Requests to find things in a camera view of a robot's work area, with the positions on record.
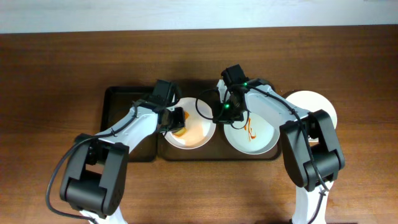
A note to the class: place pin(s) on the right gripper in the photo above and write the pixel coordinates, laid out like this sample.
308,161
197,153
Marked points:
229,117

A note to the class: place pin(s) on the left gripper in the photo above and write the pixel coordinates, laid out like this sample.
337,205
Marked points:
175,121

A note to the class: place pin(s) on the white plate top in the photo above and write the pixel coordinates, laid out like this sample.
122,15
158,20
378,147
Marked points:
199,130

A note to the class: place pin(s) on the white plate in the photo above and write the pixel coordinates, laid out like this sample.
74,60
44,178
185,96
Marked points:
252,136
312,101
199,130

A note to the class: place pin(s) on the orange green sponge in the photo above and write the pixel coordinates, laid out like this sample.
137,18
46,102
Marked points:
181,131

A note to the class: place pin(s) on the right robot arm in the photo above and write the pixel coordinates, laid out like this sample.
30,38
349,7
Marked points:
311,150

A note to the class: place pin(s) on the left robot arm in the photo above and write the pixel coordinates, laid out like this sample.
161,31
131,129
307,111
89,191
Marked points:
95,175

